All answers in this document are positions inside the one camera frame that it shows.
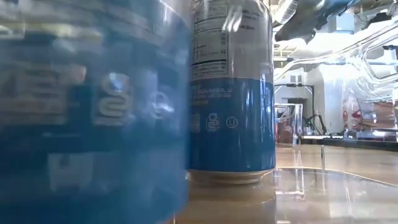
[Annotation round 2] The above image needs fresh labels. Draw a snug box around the black aluminium table frame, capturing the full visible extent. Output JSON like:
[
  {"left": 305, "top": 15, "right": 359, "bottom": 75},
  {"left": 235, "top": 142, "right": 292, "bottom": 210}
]
[{"left": 301, "top": 136, "right": 398, "bottom": 152}]

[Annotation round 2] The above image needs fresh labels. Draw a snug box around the white blue soda can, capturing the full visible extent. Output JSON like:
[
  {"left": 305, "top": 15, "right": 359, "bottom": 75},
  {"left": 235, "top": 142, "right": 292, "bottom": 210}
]
[
  {"left": 0, "top": 0, "right": 191, "bottom": 224},
  {"left": 188, "top": 0, "right": 277, "bottom": 185}
]

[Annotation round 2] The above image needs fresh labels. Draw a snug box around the silver ventilation duct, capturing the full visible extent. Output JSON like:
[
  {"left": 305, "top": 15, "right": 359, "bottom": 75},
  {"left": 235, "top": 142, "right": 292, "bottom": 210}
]
[{"left": 272, "top": 0, "right": 301, "bottom": 26}]

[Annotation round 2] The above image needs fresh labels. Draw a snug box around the black metal gantry frame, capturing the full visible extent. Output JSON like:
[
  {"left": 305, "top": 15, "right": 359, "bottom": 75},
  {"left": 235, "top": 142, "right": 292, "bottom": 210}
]
[{"left": 274, "top": 83, "right": 315, "bottom": 138}]

